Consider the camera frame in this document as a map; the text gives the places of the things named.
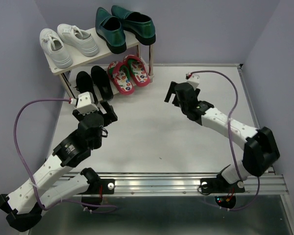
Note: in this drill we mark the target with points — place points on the aluminium mounting rail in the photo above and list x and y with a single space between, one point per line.
176 184

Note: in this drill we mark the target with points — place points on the white two-tier shoe shelf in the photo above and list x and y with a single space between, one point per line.
81 60

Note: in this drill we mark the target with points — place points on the left white sneaker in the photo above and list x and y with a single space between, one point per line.
53 46

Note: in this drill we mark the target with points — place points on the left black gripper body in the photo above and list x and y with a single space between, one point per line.
98 143

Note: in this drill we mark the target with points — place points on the black lace shoe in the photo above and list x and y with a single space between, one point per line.
101 80
84 83

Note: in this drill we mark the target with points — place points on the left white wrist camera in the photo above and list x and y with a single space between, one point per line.
86 104

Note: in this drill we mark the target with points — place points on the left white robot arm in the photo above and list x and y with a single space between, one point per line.
26 205

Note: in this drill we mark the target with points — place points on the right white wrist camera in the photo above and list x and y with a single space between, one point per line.
194 80

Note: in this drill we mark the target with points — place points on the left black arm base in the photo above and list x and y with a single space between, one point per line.
96 187

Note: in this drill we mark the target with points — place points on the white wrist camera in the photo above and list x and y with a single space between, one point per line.
194 80
86 104

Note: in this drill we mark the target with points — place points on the right white sneaker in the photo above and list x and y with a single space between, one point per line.
78 38

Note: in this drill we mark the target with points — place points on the pink patterned sandal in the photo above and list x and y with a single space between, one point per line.
137 70
119 74

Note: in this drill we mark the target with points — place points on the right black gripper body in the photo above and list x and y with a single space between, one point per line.
183 108

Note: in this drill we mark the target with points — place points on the green loafer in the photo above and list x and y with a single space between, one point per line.
109 28
140 25

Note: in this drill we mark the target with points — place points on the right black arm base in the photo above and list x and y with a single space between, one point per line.
226 192

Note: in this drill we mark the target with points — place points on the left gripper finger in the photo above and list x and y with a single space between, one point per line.
77 115
108 114

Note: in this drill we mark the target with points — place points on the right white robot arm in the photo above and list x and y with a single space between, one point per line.
259 147

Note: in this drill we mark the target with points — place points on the white sneaker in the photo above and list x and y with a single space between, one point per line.
78 38
53 46

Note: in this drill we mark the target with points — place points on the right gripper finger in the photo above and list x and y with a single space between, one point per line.
171 91
197 91

